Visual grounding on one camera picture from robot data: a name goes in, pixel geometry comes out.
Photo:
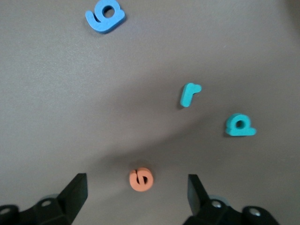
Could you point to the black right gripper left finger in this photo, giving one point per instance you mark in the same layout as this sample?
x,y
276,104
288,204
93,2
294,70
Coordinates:
x,y
58,211

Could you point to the brown table cover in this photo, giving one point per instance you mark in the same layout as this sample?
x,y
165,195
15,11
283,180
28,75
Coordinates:
x,y
58,93

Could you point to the blue foam letter g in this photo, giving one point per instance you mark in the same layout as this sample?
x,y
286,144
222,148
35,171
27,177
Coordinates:
x,y
103,25

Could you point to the orange foam letter e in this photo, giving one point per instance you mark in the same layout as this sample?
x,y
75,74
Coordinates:
x,y
136,182

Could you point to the teal foam letter d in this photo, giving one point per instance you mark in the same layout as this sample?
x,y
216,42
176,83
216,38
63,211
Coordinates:
x,y
241,132

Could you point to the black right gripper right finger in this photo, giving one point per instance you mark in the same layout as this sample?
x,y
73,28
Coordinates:
x,y
206,211

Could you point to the teal foam letter r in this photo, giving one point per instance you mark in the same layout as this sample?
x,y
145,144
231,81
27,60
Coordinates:
x,y
187,96

